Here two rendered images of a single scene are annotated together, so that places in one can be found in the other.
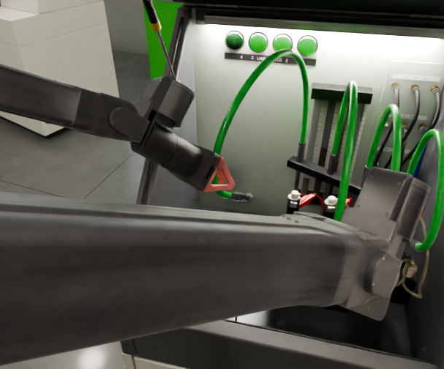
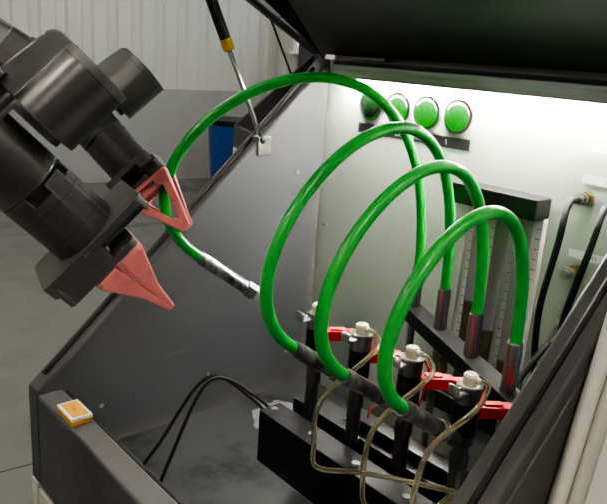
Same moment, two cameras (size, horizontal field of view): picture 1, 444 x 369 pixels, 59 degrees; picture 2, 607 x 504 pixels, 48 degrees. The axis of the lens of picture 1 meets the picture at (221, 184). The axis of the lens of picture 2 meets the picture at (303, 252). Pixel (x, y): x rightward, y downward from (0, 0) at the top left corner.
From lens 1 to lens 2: 0.65 m
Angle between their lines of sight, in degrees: 36
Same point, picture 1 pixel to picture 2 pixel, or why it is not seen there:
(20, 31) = not seen: hidden behind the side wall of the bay
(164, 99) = (112, 72)
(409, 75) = not seen: outside the picture
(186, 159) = (113, 151)
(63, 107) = not seen: outside the picture
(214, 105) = (340, 203)
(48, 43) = not seen: hidden behind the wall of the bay
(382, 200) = (20, 57)
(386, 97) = (575, 220)
